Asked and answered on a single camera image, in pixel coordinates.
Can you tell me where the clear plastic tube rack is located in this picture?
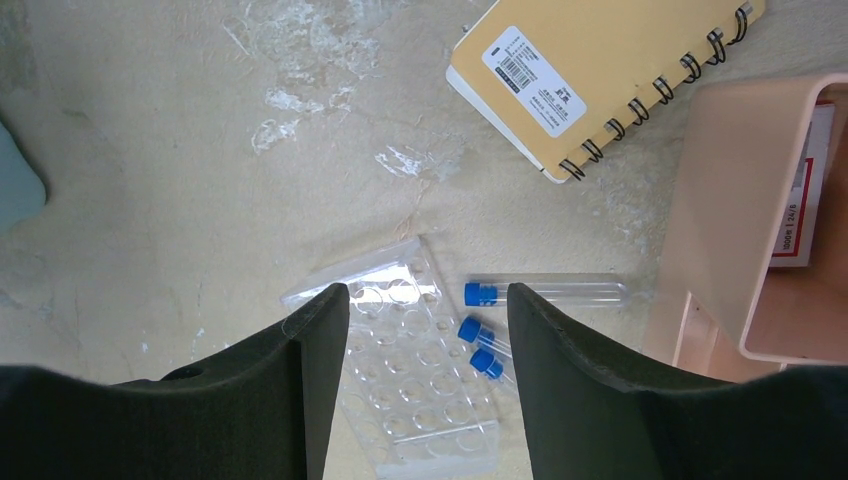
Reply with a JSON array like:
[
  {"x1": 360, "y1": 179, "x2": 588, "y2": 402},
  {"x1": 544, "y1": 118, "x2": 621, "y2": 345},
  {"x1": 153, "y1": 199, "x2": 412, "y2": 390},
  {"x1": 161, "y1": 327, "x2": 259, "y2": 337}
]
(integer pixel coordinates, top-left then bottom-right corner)
[{"x1": 281, "y1": 237, "x2": 500, "y2": 479}]

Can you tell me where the red white small box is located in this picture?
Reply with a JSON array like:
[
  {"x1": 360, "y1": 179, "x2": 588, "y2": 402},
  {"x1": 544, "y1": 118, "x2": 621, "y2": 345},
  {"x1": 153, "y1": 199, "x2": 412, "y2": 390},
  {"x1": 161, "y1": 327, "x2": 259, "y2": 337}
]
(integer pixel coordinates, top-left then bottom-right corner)
[{"x1": 770, "y1": 102, "x2": 836, "y2": 268}]

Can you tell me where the blue capped pipette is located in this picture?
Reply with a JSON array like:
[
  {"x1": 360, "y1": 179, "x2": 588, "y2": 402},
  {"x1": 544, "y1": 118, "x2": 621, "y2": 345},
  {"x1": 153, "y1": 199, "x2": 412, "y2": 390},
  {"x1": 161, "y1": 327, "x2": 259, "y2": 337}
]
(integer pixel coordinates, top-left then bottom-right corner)
[
  {"x1": 457, "y1": 316, "x2": 513, "y2": 360},
  {"x1": 463, "y1": 273, "x2": 630, "y2": 307},
  {"x1": 469, "y1": 349, "x2": 518, "y2": 395}
]

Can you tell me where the yellow spiral notebook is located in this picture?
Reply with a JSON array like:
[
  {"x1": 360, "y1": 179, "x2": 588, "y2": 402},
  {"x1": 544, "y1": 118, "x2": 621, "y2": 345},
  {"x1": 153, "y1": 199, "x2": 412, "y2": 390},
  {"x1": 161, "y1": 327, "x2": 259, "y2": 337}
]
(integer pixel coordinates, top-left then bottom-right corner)
[{"x1": 446, "y1": 0, "x2": 766, "y2": 184}]

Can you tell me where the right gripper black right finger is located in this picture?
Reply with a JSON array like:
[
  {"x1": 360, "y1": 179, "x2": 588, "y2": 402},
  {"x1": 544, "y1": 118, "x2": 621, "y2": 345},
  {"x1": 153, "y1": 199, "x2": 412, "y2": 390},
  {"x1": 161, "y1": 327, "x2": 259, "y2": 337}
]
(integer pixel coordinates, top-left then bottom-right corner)
[{"x1": 507, "y1": 283, "x2": 847, "y2": 479}]

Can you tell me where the teal plastic bin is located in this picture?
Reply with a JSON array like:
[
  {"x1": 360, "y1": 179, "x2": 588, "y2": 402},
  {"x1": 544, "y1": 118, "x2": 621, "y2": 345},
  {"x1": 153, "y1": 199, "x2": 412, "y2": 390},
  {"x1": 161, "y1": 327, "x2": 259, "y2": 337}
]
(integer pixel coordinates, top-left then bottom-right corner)
[{"x1": 1, "y1": 124, "x2": 47, "y2": 233}]

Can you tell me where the orange plastic file organizer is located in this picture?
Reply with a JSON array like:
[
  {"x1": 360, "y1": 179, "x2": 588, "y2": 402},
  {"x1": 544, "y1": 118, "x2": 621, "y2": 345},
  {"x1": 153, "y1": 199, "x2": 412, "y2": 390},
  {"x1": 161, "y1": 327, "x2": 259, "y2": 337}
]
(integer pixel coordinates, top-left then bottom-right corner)
[{"x1": 643, "y1": 73, "x2": 847, "y2": 382}]

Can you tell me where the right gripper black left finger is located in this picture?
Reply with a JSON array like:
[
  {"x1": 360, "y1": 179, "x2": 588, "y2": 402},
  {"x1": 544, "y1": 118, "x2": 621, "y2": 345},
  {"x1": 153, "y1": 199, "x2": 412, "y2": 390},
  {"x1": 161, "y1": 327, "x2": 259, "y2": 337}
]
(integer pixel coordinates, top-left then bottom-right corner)
[{"x1": 1, "y1": 283, "x2": 350, "y2": 479}]

